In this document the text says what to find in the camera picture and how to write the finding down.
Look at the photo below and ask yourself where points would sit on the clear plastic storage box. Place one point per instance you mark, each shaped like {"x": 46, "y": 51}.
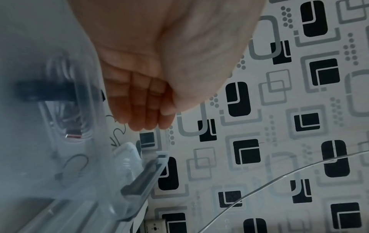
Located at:
{"x": 72, "y": 170}

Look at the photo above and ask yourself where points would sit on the white wall socket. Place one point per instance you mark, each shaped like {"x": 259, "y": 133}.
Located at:
{"x": 155, "y": 226}

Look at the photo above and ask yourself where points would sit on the person's left hand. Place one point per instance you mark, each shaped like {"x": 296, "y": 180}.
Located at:
{"x": 173, "y": 45}

